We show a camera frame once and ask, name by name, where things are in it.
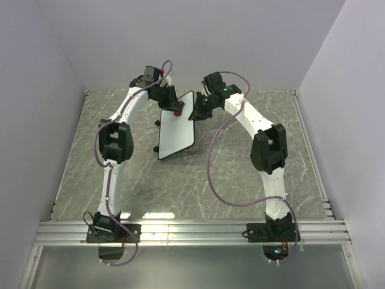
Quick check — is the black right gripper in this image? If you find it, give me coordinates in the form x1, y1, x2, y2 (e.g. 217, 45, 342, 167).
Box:
188, 93, 218, 123

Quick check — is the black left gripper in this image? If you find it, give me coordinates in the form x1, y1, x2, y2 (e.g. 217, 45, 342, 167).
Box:
153, 86, 183, 114

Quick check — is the red and black eraser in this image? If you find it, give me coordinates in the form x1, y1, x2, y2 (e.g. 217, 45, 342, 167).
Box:
173, 101, 185, 117

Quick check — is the small black-framed whiteboard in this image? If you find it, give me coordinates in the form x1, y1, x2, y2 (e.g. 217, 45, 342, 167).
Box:
157, 91, 196, 160

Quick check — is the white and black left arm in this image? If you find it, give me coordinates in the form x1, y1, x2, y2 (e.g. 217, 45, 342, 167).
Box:
93, 66, 185, 242

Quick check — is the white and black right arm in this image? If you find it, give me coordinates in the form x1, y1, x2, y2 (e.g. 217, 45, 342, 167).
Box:
189, 72, 295, 241

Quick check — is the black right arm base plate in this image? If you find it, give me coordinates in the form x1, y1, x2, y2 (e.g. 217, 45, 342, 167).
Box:
241, 223, 297, 243

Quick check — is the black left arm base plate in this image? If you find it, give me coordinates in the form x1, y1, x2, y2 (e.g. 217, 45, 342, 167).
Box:
85, 223, 141, 243

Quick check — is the aluminium right side rail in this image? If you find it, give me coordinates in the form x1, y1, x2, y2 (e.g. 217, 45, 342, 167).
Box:
290, 90, 336, 220

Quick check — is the aluminium rail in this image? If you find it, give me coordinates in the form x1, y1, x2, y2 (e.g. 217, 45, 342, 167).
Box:
33, 219, 351, 247
290, 90, 336, 220

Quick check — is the aluminium front rail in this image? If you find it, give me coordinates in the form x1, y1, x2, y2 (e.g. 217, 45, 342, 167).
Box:
33, 219, 351, 247

